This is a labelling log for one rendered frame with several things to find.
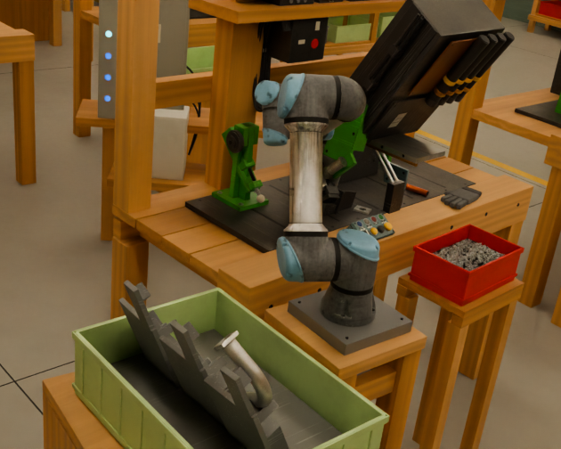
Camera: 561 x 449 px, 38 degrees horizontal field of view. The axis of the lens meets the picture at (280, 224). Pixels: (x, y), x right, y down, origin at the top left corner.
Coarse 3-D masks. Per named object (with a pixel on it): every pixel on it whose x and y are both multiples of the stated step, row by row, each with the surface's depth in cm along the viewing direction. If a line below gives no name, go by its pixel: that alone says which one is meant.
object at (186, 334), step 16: (176, 336) 165; (192, 336) 164; (176, 352) 173; (192, 352) 165; (176, 368) 181; (192, 368) 171; (192, 384) 179; (224, 384) 182; (192, 400) 188; (208, 400) 177
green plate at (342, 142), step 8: (360, 120) 271; (336, 128) 278; (344, 128) 276; (352, 128) 274; (360, 128) 272; (336, 136) 278; (344, 136) 276; (352, 136) 273; (360, 136) 276; (328, 144) 280; (336, 144) 278; (344, 144) 276; (352, 144) 273; (360, 144) 278; (328, 152) 280; (336, 152) 278; (344, 152) 276; (352, 152) 274
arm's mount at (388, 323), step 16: (304, 304) 226; (320, 304) 227; (384, 304) 230; (304, 320) 222; (320, 320) 219; (384, 320) 223; (400, 320) 224; (320, 336) 218; (336, 336) 213; (352, 336) 214; (368, 336) 214; (384, 336) 218; (352, 352) 213
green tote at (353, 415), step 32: (160, 320) 204; (192, 320) 211; (224, 320) 213; (256, 320) 202; (96, 352) 182; (128, 352) 201; (256, 352) 204; (288, 352) 194; (96, 384) 185; (128, 384) 173; (288, 384) 197; (320, 384) 187; (96, 416) 188; (128, 416) 175; (160, 416) 165; (352, 416) 181; (384, 416) 173; (128, 448) 177; (160, 448) 166; (192, 448) 157; (320, 448) 161; (352, 448) 169
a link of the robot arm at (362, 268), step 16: (336, 240) 214; (352, 240) 212; (368, 240) 215; (336, 256) 211; (352, 256) 211; (368, 256) 211; (336, 272) 211; (352, 272) 212; (368, 272) 214; (352, 288) 215; (368, 288) 216
